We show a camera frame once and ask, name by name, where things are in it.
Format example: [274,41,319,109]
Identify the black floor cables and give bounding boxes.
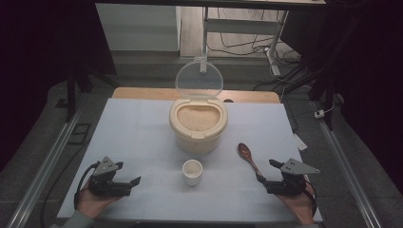
[207,8,307,93]

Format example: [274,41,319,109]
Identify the white rice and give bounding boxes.
[176,104,221,132]

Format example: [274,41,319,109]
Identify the white table mat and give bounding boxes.
[56,98,323,222]

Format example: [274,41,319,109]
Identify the black stand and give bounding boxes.
[55,61,119,124]
[283,41,338,131]

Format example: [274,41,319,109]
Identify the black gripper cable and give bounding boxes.
[303,180,319,219]
[73,161,102,211]

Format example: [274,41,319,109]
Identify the clear round container lid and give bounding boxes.
[175,56,224,100]

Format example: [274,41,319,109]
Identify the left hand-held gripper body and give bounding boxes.
[87,156,132,198]

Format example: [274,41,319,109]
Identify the person's right hand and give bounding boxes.
[277,182,317,225]

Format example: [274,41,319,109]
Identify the black floor frame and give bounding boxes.
[67,123,92,147]

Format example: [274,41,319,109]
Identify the beige rice container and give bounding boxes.
[168,97,229,156]

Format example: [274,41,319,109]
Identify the person's left hand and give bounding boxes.
[76,187,124,219]

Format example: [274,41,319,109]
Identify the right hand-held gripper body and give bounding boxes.
[266,158,321,197]

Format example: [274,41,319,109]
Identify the brown wooden spoon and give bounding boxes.
[237,142,264,179]

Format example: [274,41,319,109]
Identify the white paper tag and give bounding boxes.
[293,132,309,152]

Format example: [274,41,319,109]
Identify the white cup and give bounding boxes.
[182,159,203,187]

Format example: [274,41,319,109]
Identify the white desk frame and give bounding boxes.
[200,6,290,77]

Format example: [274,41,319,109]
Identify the aluminium rail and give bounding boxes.
[6,94,89,228]
[312,100,384,228]

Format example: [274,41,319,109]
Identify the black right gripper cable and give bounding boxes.
[303,180,319,219]

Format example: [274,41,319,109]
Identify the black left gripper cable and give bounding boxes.
[73,161,102,211]

